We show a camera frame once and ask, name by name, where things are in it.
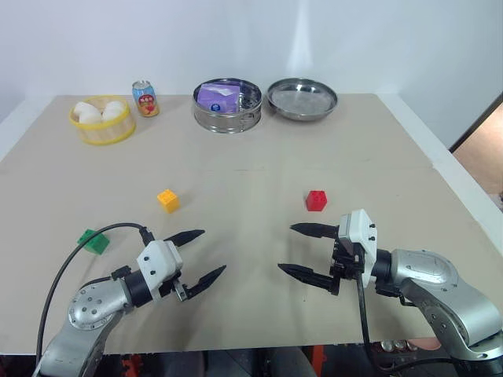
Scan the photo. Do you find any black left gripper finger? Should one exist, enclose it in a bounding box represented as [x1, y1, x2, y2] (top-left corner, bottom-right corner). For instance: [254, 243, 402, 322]
[185, 265, 228, 300]
[163, 229, 207, 248]

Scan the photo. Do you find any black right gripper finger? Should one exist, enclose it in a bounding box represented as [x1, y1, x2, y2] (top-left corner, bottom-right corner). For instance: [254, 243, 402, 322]
[277, 263, 335, 292]
[289, 222, 341, 240]

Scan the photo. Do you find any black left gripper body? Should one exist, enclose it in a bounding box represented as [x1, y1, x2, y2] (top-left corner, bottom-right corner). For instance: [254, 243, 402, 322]
[159, 269, 191, 303]

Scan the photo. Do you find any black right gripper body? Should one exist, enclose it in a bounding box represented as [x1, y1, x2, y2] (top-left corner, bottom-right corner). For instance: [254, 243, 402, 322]
[329, 235, 363, 296]

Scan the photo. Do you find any red toy block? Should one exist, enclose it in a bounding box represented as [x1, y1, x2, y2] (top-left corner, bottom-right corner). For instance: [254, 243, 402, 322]
[305, 189, 329, 213]

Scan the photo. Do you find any yellow toy block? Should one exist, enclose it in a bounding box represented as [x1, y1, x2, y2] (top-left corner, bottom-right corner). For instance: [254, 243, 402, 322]
[156, 188, 181, 214]

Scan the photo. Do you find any beige table mat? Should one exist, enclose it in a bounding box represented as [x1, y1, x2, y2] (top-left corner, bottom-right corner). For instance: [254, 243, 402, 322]
[0, 92, 503, 357]

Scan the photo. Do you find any green toy block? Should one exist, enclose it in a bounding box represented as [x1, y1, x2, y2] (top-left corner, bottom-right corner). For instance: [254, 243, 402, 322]
[76, 229, 110, 256]

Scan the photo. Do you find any stainless steel steamer pot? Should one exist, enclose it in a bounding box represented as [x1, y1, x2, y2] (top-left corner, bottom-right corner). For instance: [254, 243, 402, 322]
[192, 78, 263, 135]

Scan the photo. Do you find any stainless steel plate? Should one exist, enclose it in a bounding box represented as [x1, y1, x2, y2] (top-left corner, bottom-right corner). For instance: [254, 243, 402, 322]
[266, 77, 339, 122]

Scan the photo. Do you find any yellow bamboo steamer basket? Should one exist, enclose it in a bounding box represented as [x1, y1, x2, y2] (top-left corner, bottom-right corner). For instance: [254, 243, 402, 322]
[69, 95, 137, 146]

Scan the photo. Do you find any purple snack bag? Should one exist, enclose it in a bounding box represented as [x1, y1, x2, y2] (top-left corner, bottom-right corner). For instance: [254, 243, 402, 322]
[196, 81, 241, 115]

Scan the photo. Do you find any blue fruit drink can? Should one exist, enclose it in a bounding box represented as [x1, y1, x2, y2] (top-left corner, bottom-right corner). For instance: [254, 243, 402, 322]
[131, 79, 160, 118]

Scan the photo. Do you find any brown wooden door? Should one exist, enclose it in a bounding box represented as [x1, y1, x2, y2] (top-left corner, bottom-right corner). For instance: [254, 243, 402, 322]
[449, 90, 503, 197]

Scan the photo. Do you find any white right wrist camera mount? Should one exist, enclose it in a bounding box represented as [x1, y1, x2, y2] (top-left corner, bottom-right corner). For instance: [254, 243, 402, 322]
[338, 209, 379, 287]

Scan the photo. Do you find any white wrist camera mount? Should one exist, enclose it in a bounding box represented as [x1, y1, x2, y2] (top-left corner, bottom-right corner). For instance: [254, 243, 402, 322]
[338, 209, 379, 287]
[135, 240, 184, 302]

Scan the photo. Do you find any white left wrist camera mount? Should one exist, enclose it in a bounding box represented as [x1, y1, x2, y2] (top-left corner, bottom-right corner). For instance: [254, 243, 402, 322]
[135, 240, 184, 302]

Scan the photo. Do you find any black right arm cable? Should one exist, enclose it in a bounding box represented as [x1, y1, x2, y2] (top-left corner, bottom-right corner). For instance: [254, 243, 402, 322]
[355, 273, 459, 372]

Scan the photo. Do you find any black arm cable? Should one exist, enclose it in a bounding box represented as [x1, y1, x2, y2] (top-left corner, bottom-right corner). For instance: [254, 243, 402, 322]
[355, 273, 459, 372]
[35, 222, 155, 368]

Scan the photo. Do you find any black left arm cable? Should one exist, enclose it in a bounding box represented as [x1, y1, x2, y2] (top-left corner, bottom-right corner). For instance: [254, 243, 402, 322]
[35, 222, 155, 368]

